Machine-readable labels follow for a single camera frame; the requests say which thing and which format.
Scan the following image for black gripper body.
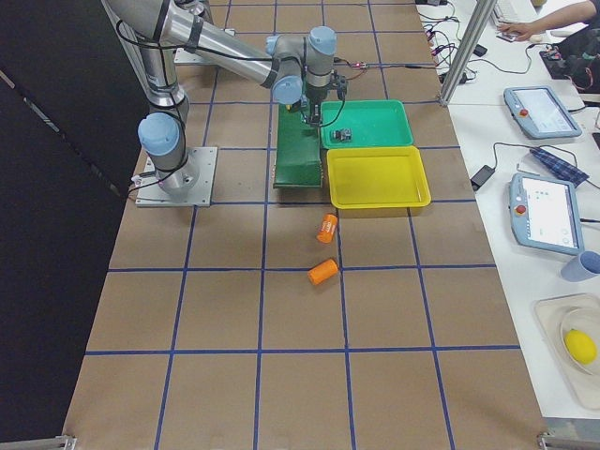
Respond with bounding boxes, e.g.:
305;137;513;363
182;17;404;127
300;69;348;125

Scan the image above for green push button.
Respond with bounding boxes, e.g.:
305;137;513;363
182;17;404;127
330;128;353;143

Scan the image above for orange cylinder with white text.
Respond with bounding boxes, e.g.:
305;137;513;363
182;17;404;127
316;214;338;244

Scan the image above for plain orange cylinder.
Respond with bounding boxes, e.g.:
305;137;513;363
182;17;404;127
307;259;338;286

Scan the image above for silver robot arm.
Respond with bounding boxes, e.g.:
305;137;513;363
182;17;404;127
104;1;347;189

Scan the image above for person's forearm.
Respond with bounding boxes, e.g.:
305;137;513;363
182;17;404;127
529;1;599;35

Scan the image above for person's hand at desk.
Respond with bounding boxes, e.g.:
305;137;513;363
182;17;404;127
497;22;536;42

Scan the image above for green plastic tray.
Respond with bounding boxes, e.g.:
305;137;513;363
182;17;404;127
321;99;413;149

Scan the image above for green conveyor belt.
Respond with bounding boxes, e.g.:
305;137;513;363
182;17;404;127
273;105;323;188

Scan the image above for yellow plastic tray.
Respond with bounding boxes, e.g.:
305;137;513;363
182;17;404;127
327;145;431;210

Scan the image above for black power adapter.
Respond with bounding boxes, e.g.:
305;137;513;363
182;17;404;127
470;165;495;192

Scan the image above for teach pendant far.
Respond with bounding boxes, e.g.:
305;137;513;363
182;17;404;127
502;86;582;140

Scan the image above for teach pendant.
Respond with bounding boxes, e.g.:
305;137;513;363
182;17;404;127
502;86;582;140
508;172;585;256

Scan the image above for teach pendant near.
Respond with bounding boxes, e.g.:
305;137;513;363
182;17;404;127
508;172;585;256

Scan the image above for blue plaid cloth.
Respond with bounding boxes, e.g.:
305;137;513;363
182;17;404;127
530;147;589;188

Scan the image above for blue cup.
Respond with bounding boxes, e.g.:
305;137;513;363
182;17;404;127
561;251;600;282

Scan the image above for beige tray with bowl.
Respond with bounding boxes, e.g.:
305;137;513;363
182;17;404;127
534;293;599;411

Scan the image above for yellow lemon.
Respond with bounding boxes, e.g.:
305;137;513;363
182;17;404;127
563;329;597;365

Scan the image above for red black power cable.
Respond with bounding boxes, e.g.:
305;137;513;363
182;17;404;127
333;55;442;82

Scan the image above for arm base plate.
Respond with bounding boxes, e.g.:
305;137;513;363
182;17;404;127
169;26;235;67
131;147;218;208

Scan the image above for aluminium frame post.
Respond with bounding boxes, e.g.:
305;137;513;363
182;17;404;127
440;0;496;106

